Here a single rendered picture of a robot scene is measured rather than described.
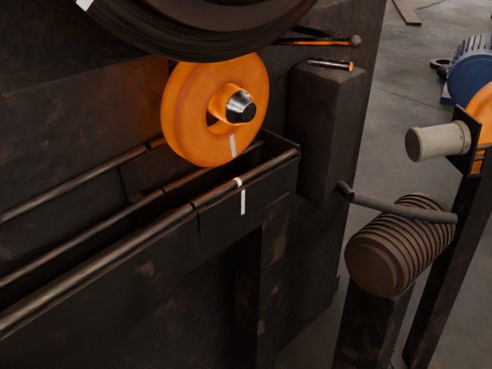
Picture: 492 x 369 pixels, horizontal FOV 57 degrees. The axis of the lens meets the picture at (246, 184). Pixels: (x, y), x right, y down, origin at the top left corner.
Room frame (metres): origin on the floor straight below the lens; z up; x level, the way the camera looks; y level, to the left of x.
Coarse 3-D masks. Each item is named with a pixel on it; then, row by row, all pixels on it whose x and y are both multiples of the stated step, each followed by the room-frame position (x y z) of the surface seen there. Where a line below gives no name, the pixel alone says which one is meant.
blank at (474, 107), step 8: (488, 88) 0.71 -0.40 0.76; (480, 96) 0.71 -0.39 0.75; (488, 96) 0.70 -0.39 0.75; (472, 104) 0.71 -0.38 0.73; (480, 104) 0.70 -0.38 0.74; (488, 104) 0.69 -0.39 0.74; (472, 112) 0.70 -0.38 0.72; (480, 112) 0.69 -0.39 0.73; (488, 112) 0.69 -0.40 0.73; (480, 120) 0.69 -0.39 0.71; (488, 120) 0.70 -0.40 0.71; (488, 128) 0.70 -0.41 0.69; (480, 136) 0.70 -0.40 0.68; (488, 136) 0.70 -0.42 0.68; (480, 152) 0.70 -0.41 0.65
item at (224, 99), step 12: (168, 72) 0.57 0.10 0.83; (228, 84) 0.51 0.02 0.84; (216, 96) 0.50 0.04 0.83; (228, 96) 0.49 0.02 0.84; (240, 96) 0.49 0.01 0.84; (216, 108) 0.49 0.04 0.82; (228, 108) 0.48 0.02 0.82; (240, 108) 0.48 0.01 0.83; (252, 108) 0.49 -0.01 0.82; (228, 120) 0.48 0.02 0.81; (240, 120) 0.48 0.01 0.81
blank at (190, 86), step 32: (192, 64) 0.49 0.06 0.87; (224, 64) 0.51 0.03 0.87; (256, 64) 0.55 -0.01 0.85; (192, 96) 0.47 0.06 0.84; (256, 96) 0.55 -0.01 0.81; (192, 128) 0.47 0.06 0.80; (224, 128) 0.52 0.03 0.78; (256, 128) 0.55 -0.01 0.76; (192, 160) 0.47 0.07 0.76; (224, 160) 0.51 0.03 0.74
